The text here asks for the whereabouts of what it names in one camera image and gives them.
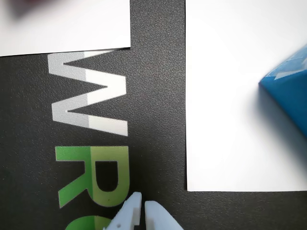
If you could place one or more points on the white paper sheet marked HOME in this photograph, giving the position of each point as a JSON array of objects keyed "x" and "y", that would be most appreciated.
[{"x": 223, "y": 95}]

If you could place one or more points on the dark mat with WRO letters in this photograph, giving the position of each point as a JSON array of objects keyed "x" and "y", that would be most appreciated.
[{"x": 24, "y": 119}]

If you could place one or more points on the white paper sheet marked 1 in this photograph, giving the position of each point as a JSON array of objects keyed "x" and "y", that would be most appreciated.
[{"x": 72, "y": 31}]

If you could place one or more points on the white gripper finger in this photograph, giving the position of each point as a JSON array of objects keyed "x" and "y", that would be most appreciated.
[
  {"x": 128, "y": 213},
  {"x": 157, "y": 215}
]

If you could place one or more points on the blue paper-wrapped box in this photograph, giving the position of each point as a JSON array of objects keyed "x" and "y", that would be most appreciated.
[{"x": 290, "y": 95}]

